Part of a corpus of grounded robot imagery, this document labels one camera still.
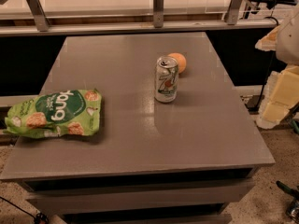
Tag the metal railing frame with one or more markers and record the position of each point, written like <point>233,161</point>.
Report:
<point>107,17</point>

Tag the orange fruit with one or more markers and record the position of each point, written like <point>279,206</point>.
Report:
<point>182,62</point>

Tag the green snack chip bag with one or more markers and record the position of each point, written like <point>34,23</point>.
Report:
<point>75,112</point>

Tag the silver 7up soda can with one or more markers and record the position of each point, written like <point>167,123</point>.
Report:
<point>166,79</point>

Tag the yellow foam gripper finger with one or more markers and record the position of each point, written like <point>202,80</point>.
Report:
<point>269,41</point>
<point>281,95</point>

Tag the green handled tool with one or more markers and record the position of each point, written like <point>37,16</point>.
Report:
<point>292,192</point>

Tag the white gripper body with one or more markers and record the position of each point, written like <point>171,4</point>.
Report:
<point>289,42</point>

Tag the grey drawer cabinet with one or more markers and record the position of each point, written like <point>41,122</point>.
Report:
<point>151,162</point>

